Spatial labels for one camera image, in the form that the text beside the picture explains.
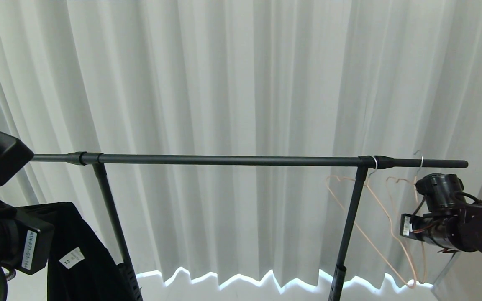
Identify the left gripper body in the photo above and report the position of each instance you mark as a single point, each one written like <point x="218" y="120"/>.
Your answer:
<point x="2" y="238"/>

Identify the black short-sleeved shirt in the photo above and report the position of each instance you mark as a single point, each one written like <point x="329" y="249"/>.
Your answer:
<point x="86" y="280"/>

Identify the pink clothes hanger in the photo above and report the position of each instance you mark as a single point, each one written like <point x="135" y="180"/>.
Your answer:
<point x="375" y="243"/>
<point x="415" y="190"/>

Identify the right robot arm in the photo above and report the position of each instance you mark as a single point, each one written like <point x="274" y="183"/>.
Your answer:
<point x="442" y="192"/>

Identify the black clothes rack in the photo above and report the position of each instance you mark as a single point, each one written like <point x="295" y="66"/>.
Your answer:
<point x="232" y="159"/>

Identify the white curtain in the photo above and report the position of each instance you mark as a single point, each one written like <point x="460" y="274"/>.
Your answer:
<point x="232" y="83"/>

